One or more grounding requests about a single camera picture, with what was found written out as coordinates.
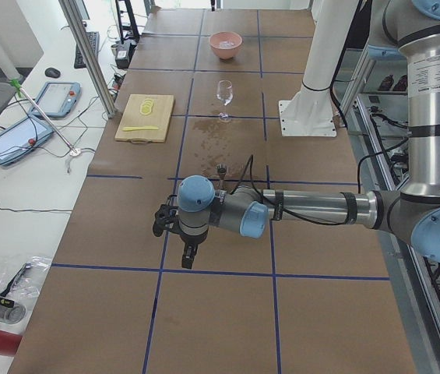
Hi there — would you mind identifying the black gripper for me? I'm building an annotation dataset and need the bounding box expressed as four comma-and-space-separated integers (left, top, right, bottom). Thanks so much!
153, 204, 208, 269

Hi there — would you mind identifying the steel cone jigger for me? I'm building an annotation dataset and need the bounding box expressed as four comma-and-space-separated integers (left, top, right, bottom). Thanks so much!
216, 164, 228, 190

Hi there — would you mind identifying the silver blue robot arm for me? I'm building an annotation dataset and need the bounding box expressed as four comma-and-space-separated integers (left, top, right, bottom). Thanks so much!
153, 1, 440, 268

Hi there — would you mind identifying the clear wine glass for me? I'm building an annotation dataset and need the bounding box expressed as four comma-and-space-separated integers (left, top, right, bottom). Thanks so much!
216, 79, 233, 122

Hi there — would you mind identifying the clear ice cubes pile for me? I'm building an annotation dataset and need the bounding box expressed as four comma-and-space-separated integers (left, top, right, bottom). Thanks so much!
217, 40, 236, 50

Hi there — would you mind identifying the yellow plastic knife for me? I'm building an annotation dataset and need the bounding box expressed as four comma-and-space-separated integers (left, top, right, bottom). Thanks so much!
122, 125, 159, 132

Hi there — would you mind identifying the bamboo cutting board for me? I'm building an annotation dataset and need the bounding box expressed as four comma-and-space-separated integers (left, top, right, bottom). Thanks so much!
114, 94, 174, 143

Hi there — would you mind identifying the metal rod green clip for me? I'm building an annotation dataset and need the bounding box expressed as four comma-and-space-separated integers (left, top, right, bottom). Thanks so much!
9, 79, 82, 157

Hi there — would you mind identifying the clear plastic bag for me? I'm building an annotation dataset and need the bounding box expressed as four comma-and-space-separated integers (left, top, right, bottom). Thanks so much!
0, 256, 52, 311

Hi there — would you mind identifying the blue teach pendant far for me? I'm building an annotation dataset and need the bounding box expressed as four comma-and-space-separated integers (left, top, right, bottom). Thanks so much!
34, 82, 81, 118

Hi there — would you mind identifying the blue teach pendant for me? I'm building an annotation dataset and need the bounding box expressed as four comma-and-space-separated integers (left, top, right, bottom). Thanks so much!
0, 116, 54, 167
34, 82, 81, 118

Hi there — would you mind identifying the blue teach pendant near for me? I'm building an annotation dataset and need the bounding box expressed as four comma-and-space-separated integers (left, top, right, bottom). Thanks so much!
0, 116, 54, 167

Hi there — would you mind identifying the pink bowl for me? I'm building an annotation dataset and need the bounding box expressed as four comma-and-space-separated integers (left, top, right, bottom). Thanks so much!
209, 31, 243, 60

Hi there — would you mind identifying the black computer mouse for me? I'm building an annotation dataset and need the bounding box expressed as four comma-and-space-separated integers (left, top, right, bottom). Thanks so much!
44, 67, 61, 79

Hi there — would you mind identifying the black keyboard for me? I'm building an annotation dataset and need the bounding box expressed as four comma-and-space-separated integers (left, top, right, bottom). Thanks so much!
73, 30, 100, 69

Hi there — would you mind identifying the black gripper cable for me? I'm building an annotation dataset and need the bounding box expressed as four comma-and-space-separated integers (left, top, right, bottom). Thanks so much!
229, 154, 403, 226

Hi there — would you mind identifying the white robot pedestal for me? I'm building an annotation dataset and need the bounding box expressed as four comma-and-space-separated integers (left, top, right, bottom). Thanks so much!
279, 0, 361, 137

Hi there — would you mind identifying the aluminium frame post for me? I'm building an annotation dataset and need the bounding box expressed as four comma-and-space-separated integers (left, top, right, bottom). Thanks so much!
58, 0, 116, 118

